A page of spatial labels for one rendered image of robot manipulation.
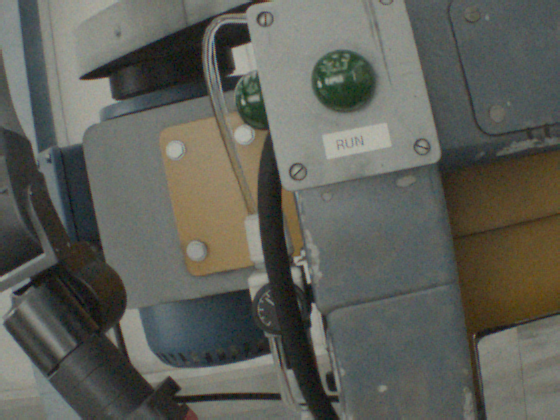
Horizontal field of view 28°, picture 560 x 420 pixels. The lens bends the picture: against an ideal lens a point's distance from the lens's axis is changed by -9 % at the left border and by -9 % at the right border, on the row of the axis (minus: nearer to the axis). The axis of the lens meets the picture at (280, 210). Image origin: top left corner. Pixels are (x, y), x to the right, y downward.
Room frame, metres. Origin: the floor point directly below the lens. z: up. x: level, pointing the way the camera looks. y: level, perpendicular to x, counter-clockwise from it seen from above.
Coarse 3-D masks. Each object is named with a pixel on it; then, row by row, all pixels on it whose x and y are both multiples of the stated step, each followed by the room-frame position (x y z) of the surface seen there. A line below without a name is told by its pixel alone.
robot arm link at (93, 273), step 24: (24, 192) 0.75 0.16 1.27; (48, 216) 0.76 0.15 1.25; (48, 240) 0.74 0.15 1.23; (48, 264) 0.74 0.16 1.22; (72, 264) 0.81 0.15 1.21; (96, 264) 0.84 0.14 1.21; (0, 288) 0.75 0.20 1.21; (96, 288) 0.81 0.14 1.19; (120, 288) 0.85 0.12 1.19; (96, 312) 0.80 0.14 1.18; (120, 312) 0.84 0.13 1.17
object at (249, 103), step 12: (252, 72) 0.56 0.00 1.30; (240, 84) 0.56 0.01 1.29; (252, 84) 0.55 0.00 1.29; (240, 96) 0.55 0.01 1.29; (252, 96) 0.55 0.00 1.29; (240, 108) 0.56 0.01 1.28; (252, 108) 0.55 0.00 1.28; (264, 108) 0.55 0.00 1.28; (252, 120) 0.56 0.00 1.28; (264, 120) 0.55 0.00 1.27
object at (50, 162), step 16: (80, 144) 1.01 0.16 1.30; (48, 160) 1.00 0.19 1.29; (64, 160) 1.00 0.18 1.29; (80, 160) 1.01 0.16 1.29; (48, 176) 1.03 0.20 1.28; (64, 176) 1.00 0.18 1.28; (80, 176) 1.01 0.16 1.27; (64, 192) 1.00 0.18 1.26; (80, 192) 1.00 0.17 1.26; (64, 208) 1.00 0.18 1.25; (80, 208) 1.00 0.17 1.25; (64, 224) 1.00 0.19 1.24; (80, 224) 1.00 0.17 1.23; (96, 224) 1.01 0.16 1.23; (80, 240) 1.00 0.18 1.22; (96, 240) 1.04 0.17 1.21; (96, 256) 1.05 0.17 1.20
